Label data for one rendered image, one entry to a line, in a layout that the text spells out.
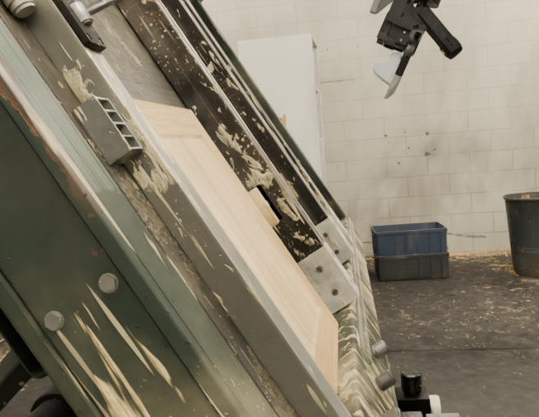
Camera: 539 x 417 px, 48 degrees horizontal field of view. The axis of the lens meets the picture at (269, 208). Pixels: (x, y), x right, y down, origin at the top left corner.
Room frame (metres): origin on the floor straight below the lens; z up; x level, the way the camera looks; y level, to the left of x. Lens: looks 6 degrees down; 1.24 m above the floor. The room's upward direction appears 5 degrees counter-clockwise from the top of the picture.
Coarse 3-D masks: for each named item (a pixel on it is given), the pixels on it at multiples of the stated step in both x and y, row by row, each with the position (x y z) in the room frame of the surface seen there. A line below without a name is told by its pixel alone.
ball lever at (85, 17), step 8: (104, 0) 0.72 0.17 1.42; (112, 0) 0.72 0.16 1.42; (120, 0) 0.73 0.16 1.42; (72, 8) 0.70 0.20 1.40; (80, 8) 0.70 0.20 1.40; (88, 8) 0.71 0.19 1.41; (96, 8) 0.72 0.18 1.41; (104, 8) 0.72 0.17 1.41; (80, 16) 0.70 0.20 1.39; (88, 16) 0.71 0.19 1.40; (88, 24) 0.71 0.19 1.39
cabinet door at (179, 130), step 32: (160, 128) 0.85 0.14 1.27; (192, 128) 1.04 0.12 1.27; (192, 160) 0.91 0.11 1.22; (224, 160) 1.11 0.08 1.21; (224, 192) 0.96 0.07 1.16; (224, 224) 0.84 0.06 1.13; (256, 224) 1.03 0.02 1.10; (256, 256) 0.88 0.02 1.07; (288, 256) 1.08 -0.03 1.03; (288, 288) 0.94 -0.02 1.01; (288, 320) 0.81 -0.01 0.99; (320, 320) 0.98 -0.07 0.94; (320, 352) 0.85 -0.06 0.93
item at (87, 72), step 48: (48, 0) 0.69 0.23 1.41; (48, 48) 0.69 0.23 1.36; (96, 96) 0.68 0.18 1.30; (144, 144) 0.68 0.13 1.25; (144, 192) 0.68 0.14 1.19; (192, 192) 0.70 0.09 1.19; (192, 240) 0.67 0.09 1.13; (240, 288) 0.67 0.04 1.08; (288, 336) 0.67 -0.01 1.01; (288, 384) 0.66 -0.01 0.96
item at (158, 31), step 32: (128, 0) 1.22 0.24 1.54; (160, 32) 1.21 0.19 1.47; (160, 64) 1.21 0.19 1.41; (192, 64) 1.21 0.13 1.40; (192, 96) 1.21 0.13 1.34; (224, 96) 1.24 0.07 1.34; (224, 128) 1.20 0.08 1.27; (256, 160) 1.19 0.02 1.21; (288, 192) 1.19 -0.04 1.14; (288, 224) 1.19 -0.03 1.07; (320, 256) 1.18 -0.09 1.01; (320, 288) 1.18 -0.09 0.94; (352, 288) 1.17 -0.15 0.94
